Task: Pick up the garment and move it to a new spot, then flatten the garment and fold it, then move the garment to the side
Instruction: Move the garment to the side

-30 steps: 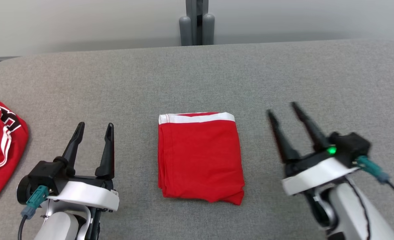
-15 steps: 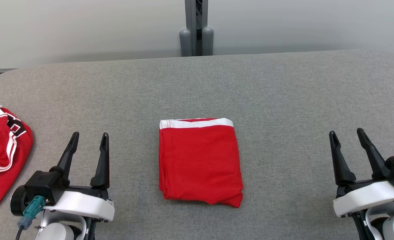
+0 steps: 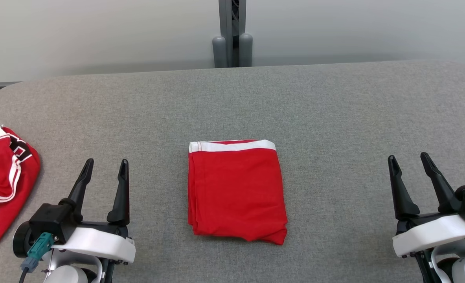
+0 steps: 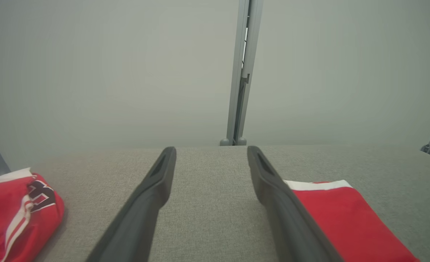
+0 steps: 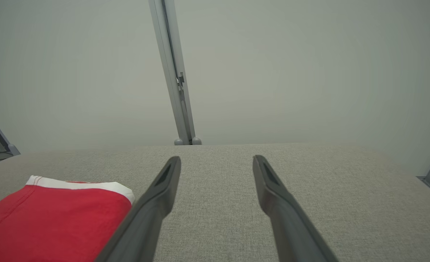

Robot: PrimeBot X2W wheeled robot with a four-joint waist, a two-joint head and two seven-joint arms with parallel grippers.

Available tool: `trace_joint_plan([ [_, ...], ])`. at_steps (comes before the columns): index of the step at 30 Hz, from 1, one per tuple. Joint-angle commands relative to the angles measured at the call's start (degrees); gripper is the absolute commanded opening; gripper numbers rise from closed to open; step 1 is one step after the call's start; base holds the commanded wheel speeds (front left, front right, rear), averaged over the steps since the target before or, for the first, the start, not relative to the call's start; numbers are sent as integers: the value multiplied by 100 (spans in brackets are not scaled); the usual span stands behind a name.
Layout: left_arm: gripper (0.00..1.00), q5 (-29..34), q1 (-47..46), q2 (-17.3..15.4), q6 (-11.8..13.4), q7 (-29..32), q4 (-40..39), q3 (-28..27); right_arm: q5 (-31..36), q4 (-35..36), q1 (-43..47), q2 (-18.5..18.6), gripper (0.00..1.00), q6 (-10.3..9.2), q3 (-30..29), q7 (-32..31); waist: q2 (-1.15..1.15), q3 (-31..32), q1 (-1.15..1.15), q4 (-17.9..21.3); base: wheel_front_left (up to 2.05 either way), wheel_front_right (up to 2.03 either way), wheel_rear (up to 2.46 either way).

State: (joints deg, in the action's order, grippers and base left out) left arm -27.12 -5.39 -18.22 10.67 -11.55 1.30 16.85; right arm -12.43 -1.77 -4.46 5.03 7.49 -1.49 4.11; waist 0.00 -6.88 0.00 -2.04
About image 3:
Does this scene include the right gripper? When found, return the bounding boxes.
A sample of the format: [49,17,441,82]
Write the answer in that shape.
[388,152,465,258]

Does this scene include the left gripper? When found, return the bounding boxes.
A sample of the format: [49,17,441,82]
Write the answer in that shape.
[53,158,137,265]

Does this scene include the red jersey black print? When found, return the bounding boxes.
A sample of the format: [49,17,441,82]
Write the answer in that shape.
[0,124,41,250]

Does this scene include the plain red garment white band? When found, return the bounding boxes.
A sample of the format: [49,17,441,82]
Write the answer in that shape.
[188,139,289,246]

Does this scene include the teal left camera cable plug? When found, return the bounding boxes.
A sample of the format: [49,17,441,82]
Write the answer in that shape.
[19,232,55,283]

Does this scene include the grey partition post with feet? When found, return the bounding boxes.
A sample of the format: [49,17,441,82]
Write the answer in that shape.
[212,0,254,68]

